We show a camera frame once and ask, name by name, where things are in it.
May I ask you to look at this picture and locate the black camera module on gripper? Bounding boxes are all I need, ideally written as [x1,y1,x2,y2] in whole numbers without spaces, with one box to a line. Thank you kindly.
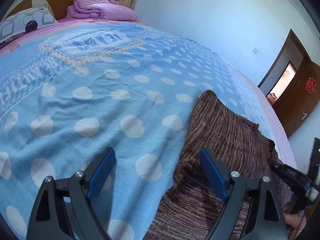
[308,138,319,181]

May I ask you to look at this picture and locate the brown knit sun-pattern sweater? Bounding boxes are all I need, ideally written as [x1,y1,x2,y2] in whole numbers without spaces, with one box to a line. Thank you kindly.
[145,90,291,239]

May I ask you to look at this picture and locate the person's right hand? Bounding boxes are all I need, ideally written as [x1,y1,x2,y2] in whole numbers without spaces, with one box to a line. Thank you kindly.
[283,202,307,240]

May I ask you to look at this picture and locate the brown wooden door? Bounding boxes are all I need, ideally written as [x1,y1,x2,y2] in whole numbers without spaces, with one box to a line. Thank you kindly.
[273,60,319,138]

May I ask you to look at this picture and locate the white cartoon print pillow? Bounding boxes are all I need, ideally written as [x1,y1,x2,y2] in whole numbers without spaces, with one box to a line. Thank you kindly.
[1,7,58,44]

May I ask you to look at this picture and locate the blue pink polka-dot bedsheet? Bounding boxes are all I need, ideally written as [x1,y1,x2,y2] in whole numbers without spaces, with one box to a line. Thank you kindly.
[1,20,296,239]

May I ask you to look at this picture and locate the folded pink quilt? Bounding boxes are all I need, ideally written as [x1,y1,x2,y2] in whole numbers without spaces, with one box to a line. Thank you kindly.
[67,0,138,21]

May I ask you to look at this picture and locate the red double-happiness door decoration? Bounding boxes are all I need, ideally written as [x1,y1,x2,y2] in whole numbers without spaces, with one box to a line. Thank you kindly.
[304,77,317,94]

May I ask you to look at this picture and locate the silver door handle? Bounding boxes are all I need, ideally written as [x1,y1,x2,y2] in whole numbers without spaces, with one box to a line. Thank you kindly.
[301,111,308,120]

